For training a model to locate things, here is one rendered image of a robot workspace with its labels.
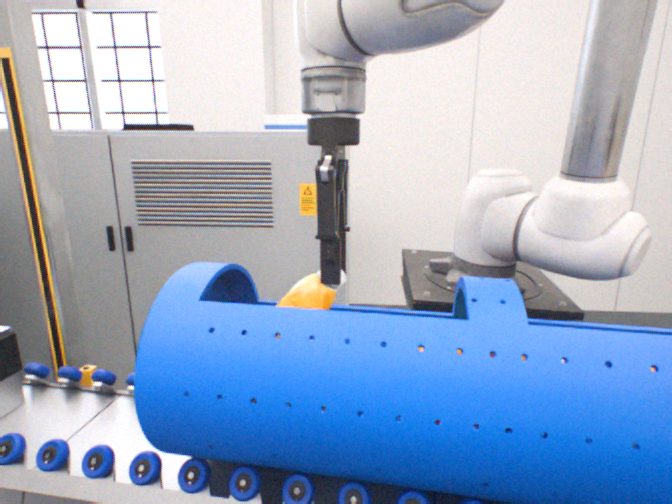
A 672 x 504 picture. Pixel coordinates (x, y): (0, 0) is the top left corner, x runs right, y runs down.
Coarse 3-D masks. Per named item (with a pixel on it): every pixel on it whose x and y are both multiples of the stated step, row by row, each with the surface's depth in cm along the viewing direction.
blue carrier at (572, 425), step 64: (192, 320) 55; (256, 320) 54; (320, 320) 53; (384, 320) 52; (448, 320) 51; (512, 320) 50; (192, 384) 53; (256, 384) 52; (320, 384) 50; (384, 384) 49; (448, 384) 48; (512, 384) 47; (576, 384) 46; (640, 384) 45; (192, 448) 57; (256, 448) 54; (320, 448) 52; (384, 448) 50; (448, 448) 48; (512, 448) 47; (576, 448) 45; (640, 448) 44
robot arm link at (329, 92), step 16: (304, 80) 58; (320, 80) 56; (336, 80) 56; (352, 80) 56; (304, 96) 58; (320, 96) 57; (336, 96) 56; (352, 96) 57; (304, 112) 59; (320, 112) 58; (336, 112) 58; (352, 112) 58
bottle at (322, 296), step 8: (304, 280) 66; (312, 280) 66; (320, 280) 65; (296, 288) 66; (304, 288) 65; (312, 288) 65; (320, 288) 65; (328, 288) 65; (336, 288) 66; (288, 296) 67; (296, 296) 66; (304, 296) 65; (312, 296) 65; (320, 296) 65; (328, 296) 65; (280, 304) 67; (288, 304) 66; (296, 304) 65; (304, 304) 65; (312, 304) 65; (320, 304) 65; (328, 304) 66
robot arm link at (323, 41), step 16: (304, 0) 54; (320, 0) 52; (336, 0) 50; (304, 16) 55; (320, 16) 52; (336, 16) 50; (304, 32) 55; (320, 32) 53; (336, 32) 52; (304, 48) 56; (320, 48) 54; (336, 48) 53; (352, 48) 52; (304, 64) 57; (320, 64) 56; (336, 64) 55; (352, 64) 56
